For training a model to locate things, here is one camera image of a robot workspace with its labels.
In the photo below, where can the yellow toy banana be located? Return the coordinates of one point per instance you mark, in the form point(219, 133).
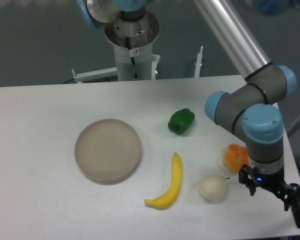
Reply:
point(165, 200)

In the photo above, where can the green toy bell pepper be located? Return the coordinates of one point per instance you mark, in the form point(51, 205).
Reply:
point(181, 120)

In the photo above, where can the blue plastic bag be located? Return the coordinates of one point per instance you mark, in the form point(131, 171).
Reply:
point(274, 7)

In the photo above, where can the white metal frame bracket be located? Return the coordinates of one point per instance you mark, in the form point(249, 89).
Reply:
point(94, 75)

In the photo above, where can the beige round plate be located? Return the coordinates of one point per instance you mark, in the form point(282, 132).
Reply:
point(108, 151)

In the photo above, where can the white upright frame post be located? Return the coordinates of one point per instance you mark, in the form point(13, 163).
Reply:
point(198, 63)

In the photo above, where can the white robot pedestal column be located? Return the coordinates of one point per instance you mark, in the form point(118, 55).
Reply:
point(132, 43)

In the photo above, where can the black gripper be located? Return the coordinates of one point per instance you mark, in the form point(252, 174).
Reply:
point(252, 178)

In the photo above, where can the orange toy bell pepper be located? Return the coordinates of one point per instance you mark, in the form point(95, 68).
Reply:
point(234, 157)

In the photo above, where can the white toy pear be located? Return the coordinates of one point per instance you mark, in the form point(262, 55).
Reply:
point(214, 188)

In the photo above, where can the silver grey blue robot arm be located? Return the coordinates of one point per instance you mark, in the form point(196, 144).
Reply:
point(248, 113)

